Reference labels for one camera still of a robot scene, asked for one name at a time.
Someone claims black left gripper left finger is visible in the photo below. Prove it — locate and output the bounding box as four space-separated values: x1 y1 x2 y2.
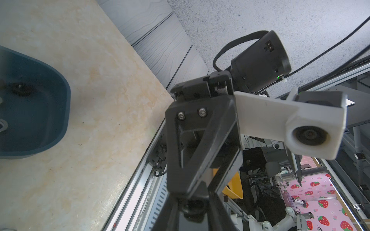
152 194 179 231

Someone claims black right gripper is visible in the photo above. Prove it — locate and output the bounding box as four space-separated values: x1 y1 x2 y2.
165 71 241 198

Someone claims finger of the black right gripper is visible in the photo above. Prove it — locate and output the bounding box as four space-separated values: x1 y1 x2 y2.
208 146 243 194

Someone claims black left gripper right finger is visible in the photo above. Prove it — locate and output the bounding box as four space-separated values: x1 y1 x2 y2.
207 192 238 231

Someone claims teal plastic storage box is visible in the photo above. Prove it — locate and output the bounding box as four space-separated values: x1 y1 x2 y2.
1 47 71 159

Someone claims black hex nut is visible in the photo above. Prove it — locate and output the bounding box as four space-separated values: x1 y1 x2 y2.
180 199 209 223
11 82 33 97

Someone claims silver hex nut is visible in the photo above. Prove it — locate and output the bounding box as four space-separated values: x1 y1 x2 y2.
0 119 8 132

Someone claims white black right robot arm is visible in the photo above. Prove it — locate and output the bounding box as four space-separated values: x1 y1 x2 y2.
165 31 291 199

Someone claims yellow plastic object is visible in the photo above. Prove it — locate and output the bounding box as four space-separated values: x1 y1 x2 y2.
218 170 244 199

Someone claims pink strawberry pattern cloth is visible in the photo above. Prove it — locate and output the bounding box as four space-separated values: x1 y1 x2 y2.
287 173 357 231

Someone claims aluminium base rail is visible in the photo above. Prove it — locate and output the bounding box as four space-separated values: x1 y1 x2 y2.
103 121 168 231

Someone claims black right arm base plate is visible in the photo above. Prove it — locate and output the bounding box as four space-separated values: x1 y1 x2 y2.
148 134 167 177

